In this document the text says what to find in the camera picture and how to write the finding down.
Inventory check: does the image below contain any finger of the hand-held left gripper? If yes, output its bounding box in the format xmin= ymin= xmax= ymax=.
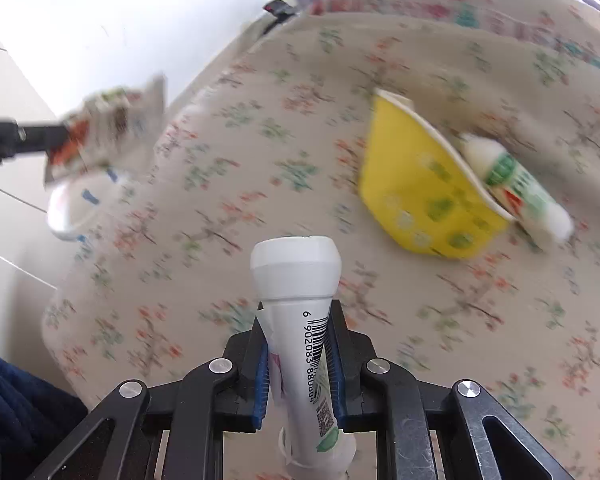
xmin=0 ymin=112 xmax=73 ymax=168

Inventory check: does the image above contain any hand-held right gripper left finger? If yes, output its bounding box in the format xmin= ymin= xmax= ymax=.
xmin=27 ymin=317 xmax=272 ymax=480

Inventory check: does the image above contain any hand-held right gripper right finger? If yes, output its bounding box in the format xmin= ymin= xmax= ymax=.
xmin=327 ymin=300 xmax=576 ymax=480

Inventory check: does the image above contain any white wrapper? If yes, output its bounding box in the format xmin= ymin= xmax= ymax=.
xmin=44 ymin=75 xmax=168 ymax=191

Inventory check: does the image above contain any white round container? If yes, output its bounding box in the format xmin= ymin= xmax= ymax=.
xmin=45 ymin=170 xmax=136 ymax=241

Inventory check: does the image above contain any white bottle green label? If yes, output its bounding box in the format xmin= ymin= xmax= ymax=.
xmin=250 ymin=235 xmax=356 ymax=480
xmin=460 ymin=132 xmax=576 ymax=251

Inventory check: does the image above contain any yellow paper bowl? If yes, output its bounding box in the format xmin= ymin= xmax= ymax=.
xmin=357 ymin=89 xmax=516 ymax=260

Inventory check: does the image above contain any dark blue clothing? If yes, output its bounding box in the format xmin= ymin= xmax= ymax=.
xmin=0 ymin=342 xmax=88 ymax=480

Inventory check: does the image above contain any black device with stand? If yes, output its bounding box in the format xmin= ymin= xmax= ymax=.
xmin=262 ymin=0 xmax=298 ymax=36

